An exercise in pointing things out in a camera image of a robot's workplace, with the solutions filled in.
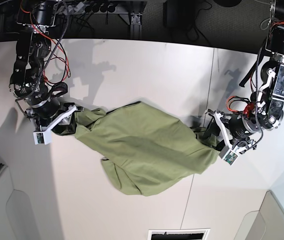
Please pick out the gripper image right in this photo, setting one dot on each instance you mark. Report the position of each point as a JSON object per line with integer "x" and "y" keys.
{"x": 235, "y": 129}

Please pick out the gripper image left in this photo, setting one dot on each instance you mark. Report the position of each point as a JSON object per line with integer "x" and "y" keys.
{"x": 45, "y": 114}

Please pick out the green t-shirt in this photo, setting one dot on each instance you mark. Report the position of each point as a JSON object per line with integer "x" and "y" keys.
{"x": 145, "y": 150}

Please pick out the white vent slot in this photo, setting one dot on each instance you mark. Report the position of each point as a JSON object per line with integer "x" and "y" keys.
{"x": 179, "y": 234}

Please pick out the grey partition right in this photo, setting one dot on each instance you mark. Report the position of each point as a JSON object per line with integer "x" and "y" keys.
{"x": 267, "y": 223}

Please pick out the grey partition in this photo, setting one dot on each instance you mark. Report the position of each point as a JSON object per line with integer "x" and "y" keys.
{"x": 267, "y": 223}
{"x": 17, "y": 221}

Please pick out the grey partition left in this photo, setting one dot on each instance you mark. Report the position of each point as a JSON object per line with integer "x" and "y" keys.
{"x": 17, "y": 221}

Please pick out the black power strip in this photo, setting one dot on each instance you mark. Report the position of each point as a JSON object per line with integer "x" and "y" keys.
{"x": 101, "y": 7}

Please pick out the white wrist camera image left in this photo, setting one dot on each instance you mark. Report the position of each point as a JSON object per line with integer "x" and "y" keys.
{"x": 42, "y": 137}

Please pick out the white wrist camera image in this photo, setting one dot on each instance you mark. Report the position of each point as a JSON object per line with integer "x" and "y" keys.
{"x": 228, "y": 155}
{"x": 42, "y": 137}

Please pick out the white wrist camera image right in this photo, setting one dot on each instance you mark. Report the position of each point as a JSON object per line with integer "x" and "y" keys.
{"x": 228, "y": 155}

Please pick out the aluminium frame post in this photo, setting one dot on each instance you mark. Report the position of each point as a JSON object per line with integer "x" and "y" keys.
{"x": 135, "y": 25}

